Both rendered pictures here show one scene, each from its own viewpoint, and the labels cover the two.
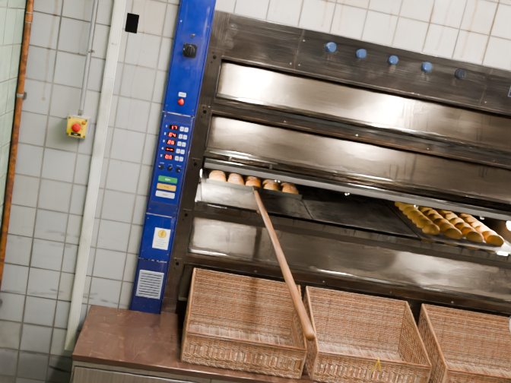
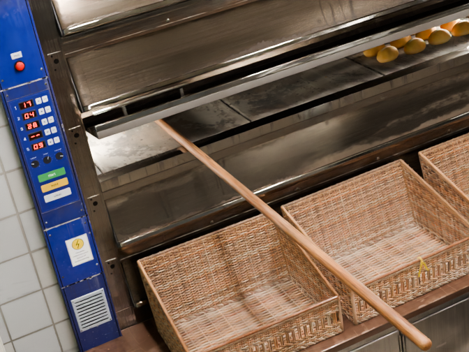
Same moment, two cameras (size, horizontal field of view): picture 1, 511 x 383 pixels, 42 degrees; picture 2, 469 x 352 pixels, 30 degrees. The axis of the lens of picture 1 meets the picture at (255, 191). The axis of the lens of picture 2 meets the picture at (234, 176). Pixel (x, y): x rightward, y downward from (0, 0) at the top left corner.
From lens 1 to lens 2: 0.77 m
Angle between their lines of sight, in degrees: 19
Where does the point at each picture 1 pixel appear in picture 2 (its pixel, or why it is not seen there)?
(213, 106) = (63, 47)
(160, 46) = not seen: outside the picture
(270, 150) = (165, 66)
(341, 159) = (259, 33)
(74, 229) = not seen: outside the picture
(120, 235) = (22, 273)
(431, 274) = (415, 112)
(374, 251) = (340, 121)
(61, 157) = not seen: outside the picture
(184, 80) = (9, 34)
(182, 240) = (105, 236)
